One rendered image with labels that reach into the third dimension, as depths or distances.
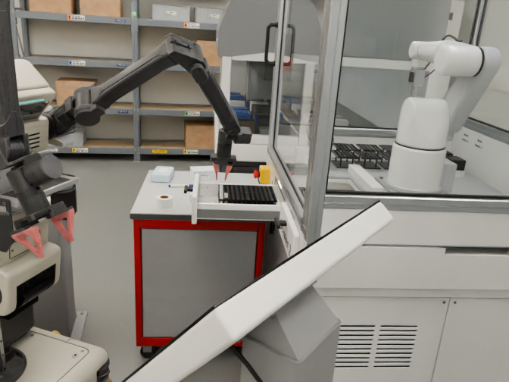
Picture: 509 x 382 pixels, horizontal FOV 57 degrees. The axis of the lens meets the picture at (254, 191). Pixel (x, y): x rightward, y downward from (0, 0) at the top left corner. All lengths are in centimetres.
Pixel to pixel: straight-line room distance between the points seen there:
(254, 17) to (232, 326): 212
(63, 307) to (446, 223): 177
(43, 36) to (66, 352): 444
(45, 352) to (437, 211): 152
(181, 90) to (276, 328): 522
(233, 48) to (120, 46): 343
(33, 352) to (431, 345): 146
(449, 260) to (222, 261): 100
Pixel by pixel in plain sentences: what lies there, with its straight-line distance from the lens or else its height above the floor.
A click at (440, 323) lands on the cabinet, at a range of 165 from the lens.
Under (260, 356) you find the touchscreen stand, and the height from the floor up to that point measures 100.
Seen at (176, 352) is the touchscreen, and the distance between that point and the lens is 66.
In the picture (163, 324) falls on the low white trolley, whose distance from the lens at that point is 229.
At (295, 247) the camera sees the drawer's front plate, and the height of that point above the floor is 89.
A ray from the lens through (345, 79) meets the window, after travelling 127.
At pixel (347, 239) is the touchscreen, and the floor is 118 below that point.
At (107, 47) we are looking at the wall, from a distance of 589.
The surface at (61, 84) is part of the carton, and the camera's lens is 556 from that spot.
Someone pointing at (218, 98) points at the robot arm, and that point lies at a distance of 162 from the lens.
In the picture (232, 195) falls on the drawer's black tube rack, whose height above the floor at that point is 90.
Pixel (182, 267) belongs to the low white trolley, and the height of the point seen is 50.
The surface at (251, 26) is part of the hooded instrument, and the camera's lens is 256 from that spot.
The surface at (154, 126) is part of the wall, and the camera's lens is 597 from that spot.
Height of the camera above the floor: 151
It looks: 19 degrees down
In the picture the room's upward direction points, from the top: 4 degrees clockwise
